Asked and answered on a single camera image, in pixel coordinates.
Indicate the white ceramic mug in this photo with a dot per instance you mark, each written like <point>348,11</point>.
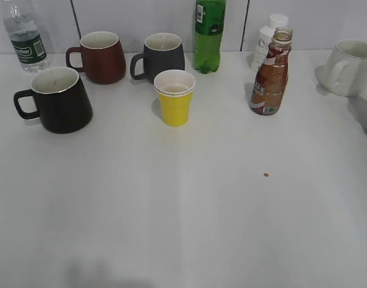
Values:
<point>345,72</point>

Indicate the yellow paper cup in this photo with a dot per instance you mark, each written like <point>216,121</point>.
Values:
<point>175,91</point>

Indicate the black ceramic mug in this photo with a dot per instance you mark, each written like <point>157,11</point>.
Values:
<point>61,100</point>

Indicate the clear water bottle green label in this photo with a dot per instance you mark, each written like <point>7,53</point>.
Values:
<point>21,25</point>

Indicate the dark grey ceramic mug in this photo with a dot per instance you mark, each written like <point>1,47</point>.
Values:
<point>162,51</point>

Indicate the white plastic bottle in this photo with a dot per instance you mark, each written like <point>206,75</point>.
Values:
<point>264,38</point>

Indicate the dark red ceramic mug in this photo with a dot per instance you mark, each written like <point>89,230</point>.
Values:
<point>103,60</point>

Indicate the green soda bottle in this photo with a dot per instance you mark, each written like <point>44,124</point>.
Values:
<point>209,26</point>

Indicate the brown coffee drink bottle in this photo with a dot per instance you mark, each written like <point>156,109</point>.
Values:
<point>272,76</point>

